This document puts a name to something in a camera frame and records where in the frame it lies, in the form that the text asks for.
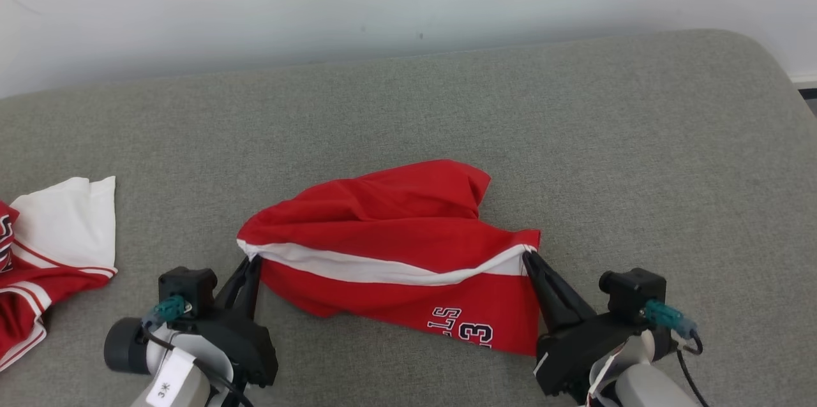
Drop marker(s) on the red shorts white waistband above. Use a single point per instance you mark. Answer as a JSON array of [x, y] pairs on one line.
[[383, 222]]

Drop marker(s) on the teal right camera connector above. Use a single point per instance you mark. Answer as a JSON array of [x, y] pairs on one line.
[[667, 318]]

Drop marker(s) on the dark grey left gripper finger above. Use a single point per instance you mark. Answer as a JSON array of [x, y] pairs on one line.
[[231, 295], [250, 298]]

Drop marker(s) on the teal left camera connector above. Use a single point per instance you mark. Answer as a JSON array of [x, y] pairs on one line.
[[167, 310]]

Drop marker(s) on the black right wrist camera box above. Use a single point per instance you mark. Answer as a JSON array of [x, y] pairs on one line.
[[632, 289]]

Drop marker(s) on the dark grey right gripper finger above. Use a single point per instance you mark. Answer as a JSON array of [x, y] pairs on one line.
[[550, 308], [574, 302]]

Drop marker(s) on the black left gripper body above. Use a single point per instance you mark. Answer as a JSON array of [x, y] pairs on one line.
[[246, 346]]

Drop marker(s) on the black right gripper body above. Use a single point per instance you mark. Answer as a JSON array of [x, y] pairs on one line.
[[574, 349]]

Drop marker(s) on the teal camera connector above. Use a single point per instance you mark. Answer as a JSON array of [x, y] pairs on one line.
[[167, 310], [667, 318]]

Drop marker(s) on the red Bulls jersey white sleeves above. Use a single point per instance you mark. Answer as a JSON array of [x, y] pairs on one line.
[[57, 235]]

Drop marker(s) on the grey fabric sofa cushion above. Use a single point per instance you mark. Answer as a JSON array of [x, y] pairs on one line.
[[447, 107]]

